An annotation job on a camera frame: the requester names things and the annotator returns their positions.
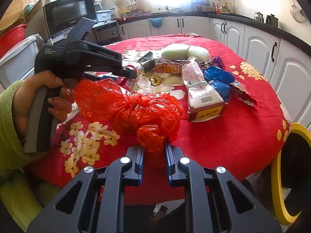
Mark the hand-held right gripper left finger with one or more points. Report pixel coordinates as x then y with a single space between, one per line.
141 161

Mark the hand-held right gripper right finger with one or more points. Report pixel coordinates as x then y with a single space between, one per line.
170 161

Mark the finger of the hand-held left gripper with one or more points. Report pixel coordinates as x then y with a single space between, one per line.
116 70

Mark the dark green snack packet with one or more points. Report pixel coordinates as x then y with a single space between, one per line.
147 59

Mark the red plastic bag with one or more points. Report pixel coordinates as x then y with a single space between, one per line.
150 111

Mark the red clear snack wrapper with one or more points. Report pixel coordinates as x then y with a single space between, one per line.
243 93

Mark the purple foil wrapper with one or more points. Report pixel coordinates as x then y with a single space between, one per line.
218 62

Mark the yellow rimmed black bin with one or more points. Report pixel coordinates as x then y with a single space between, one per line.
275 174

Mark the person's left forearm green sleeve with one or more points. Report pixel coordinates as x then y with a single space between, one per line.
7 126

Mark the person's left hand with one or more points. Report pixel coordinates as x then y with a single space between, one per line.
26 94

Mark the black microwave oven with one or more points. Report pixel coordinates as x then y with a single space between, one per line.
70 12

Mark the grey plastic crate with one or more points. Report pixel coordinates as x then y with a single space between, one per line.
104 15

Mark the orange snack wrapper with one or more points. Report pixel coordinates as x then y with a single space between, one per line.
167 68

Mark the white plastic container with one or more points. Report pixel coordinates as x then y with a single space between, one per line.
17 63

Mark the blue plastic bowl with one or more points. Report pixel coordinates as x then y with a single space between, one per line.
156 22

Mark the red plastic basin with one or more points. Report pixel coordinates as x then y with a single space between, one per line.
12 38

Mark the red floral table cover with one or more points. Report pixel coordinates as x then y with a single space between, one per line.
230 136

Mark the white jug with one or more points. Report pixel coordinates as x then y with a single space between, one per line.
117 0

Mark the cream knitted cloth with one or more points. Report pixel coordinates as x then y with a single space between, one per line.
184 51

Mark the white printed plastic packet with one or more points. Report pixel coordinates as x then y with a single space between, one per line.
204 97

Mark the woven bamboo tray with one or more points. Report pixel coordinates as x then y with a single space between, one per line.
13 12

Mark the blue plastic bag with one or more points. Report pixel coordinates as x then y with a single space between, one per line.
218 77

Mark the green garment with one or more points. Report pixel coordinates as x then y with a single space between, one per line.
21 199

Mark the cluster of bottles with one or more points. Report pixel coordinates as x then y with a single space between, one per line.
224 7

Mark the white kitchen cabinets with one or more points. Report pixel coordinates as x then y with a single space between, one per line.
257 51

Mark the steel kettle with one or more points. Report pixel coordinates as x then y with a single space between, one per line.
259 17

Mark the dark kitchen countertop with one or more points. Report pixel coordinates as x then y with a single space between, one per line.
279 30

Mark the metal wall strainer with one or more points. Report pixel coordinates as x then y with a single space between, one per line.
298 13

